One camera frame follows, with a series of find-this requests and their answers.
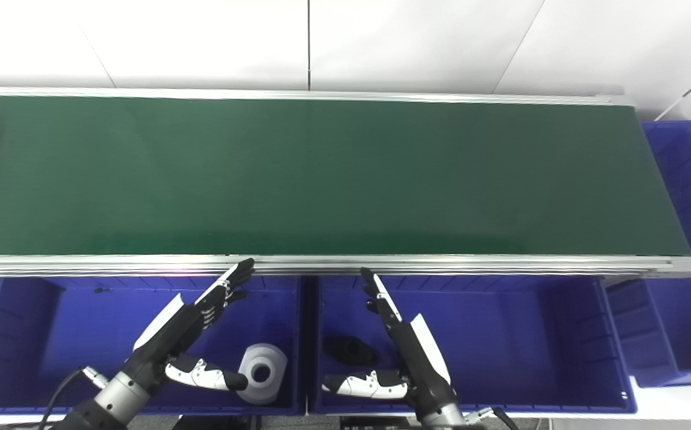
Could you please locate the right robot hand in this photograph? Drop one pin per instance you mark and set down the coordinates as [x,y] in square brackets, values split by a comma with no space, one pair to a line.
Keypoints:
[420,358]

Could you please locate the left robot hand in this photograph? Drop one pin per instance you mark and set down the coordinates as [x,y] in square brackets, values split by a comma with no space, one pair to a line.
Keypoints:
[169,337]

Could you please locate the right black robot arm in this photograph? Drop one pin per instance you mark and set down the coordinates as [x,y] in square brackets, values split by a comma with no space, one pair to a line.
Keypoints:
[444,418]

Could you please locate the black plastic part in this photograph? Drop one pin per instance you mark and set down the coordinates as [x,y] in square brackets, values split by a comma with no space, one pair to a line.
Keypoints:
[350,351]

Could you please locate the green conveyor belt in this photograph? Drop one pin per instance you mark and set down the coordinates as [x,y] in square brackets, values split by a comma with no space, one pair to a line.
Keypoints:
[381,264]
[321,179]

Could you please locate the white cylindrical plastic part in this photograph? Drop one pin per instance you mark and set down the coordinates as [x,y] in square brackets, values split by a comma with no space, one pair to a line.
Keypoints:
[270,382]

